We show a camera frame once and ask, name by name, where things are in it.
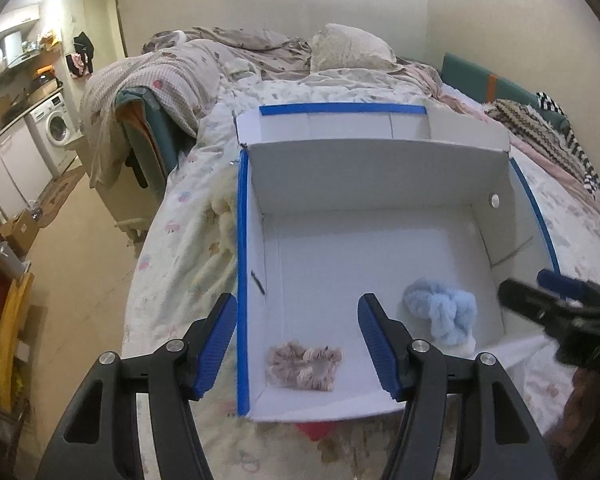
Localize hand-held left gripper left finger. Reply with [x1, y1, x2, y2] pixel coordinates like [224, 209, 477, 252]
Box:
[34, 293, 238, 480]

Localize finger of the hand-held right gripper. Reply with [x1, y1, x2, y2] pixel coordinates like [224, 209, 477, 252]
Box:
[537, 269, 593, 303]
[498, 278, 576, 333]

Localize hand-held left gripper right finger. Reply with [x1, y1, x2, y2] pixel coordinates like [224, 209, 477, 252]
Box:
[357, 293, 561, 480]

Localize light blue fluffy scrunchie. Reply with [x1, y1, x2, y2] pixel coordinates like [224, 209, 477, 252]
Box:
[403, 277, 478, 352]

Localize pink fluffy scrunchie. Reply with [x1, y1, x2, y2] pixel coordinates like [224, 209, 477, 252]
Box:
[265, 342, 343, 393]

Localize white cardboard box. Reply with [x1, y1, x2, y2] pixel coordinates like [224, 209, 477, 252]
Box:
[232, 103, 562, 419]

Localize bed with floral sheet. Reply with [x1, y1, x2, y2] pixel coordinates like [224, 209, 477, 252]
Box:
[121, 67, 600, 480]

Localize red object under box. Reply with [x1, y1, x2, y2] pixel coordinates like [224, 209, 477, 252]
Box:
[295, 421, 338, 442]

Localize black white striped cloth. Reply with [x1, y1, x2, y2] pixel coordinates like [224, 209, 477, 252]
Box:
[535, 92, 600, 231]

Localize zigzag knitted blanket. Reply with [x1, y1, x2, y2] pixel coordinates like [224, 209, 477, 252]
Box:
[485, 98, 593, 181]

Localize yellow wooden chair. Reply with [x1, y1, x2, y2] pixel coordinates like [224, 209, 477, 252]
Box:
[0, 255, 35, 411]

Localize patterned floor mat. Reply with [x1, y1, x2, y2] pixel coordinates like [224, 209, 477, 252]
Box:
[27, 165, 87, 226]

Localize brown cardboard box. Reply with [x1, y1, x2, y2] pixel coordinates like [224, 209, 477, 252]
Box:
[0, 207, 48, 257]

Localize teal headboard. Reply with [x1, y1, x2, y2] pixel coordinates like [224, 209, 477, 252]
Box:
[440, 52, 571, 133]

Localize beige patterned duvet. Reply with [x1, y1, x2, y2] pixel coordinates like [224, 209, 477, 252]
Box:
[80, 26, 313, 190]

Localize white washing machine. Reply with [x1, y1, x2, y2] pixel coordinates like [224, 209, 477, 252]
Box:
[25, 91, 81, 177]

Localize white kitchen cabinet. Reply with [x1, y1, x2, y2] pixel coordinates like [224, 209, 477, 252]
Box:
[0, 119, 56, 217]

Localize white fluffy pillow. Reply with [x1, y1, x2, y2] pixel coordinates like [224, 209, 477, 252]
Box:
[310, 23, 397, 72]

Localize hanging dark clothes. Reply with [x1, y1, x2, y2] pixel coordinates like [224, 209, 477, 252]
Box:
[66, 31, 96, 78]

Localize range hood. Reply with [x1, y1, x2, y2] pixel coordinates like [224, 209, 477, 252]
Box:
[0, 30, 31, 71]

